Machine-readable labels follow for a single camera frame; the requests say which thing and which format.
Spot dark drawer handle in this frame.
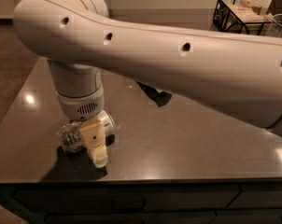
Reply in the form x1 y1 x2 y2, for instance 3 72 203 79
111 196 146 212

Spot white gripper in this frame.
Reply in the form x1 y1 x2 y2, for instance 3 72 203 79
57 86 108 168

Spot black wire basket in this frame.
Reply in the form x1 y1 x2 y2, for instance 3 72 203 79
213 0 273 35

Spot napkins in basket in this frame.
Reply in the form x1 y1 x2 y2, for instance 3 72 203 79
224 0 273 35

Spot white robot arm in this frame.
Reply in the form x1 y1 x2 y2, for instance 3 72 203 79
13 0 282 136

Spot white green 7up can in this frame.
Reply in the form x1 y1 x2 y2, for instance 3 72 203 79
57 110 115 155

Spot clear glass cup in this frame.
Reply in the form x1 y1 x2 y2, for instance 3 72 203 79
266 14 282 38

